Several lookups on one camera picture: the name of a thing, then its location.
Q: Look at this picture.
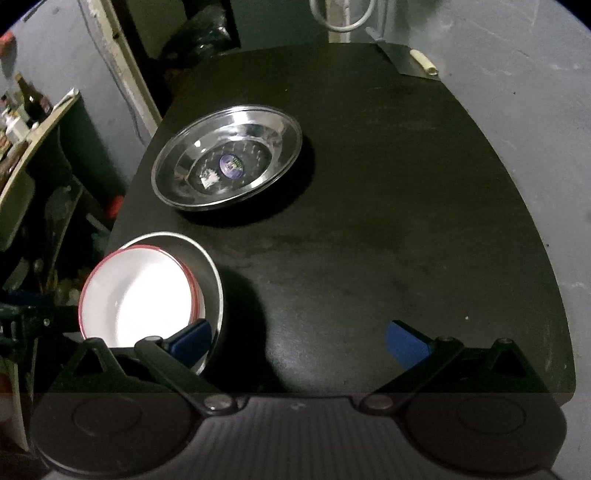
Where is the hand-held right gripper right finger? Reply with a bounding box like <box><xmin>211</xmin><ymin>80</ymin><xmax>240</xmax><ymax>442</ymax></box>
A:
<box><xmin>360</xmin><ymin>320</ymin><xmax>550</xmax><ymax>412</ymax></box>

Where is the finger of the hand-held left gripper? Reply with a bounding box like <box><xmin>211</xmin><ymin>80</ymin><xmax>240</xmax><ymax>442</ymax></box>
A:
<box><xmin>25</xmin><ymin>304</ymin><xmax>84</xmax><ymax>337</ymax></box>

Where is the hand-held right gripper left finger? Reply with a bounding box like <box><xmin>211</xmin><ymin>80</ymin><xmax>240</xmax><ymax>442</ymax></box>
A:
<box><xmin>60</xmin><ymin>320</ymin><xmax>237</xmax><ymax>414</ymax></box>

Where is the steel bowl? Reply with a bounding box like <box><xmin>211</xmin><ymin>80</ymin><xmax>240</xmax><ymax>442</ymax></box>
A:
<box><xmin>110</xmin><ymin>231</ymin><xmax>226</xmax><ymax>377</ymax></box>

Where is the steel plate with round sticker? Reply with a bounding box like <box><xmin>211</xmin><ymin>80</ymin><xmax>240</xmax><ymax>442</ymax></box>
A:
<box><xmin>151</xmin><ymin>104</ymin><xmax>304</xmax><ymax>212</ymax></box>

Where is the beige side table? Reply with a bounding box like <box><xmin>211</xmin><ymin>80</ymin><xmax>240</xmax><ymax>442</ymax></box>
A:
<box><xmin>0</xmin><ymin>89</ymin><xmax>80</xmax><ymax>252</ymax></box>

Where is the dark glass bottle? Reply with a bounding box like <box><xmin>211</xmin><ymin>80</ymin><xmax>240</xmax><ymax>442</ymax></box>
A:
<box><xmin>14</xmin><ymin>73</ymin><xmax>52</xmax><ymax>124</ymax></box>

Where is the black plastic bag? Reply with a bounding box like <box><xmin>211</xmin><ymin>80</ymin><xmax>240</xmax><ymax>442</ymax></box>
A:
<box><xmin>170</xmin><ymin>10</ymin><xmax>242</xmax><ymax>52</ymax></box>

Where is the thin wall cable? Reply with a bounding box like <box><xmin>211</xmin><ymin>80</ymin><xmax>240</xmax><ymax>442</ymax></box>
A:
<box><xmin>78</xmin><ymin>0</ymin><xmax>145</xmax><ymax>140</ymax></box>

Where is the white door frame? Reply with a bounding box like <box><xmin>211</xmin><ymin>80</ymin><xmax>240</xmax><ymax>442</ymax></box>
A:
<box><xmin>90</xmin><ymin>0</ymin><xmax>163</xmax><ymax>134</ymax></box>

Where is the steel cleaver with pale handle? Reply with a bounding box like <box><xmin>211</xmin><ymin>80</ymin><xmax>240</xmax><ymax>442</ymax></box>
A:
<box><xmin>366</xmin><ymin>26</ymin><xmax>442</xmax><ymax>77</ymax></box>

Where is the white hose loop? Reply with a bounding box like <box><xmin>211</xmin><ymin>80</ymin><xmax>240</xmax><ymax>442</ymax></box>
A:
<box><xmin>310</xmin><ymin>0</ymin><xmax>376</xmax><ymax>32</ymax></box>

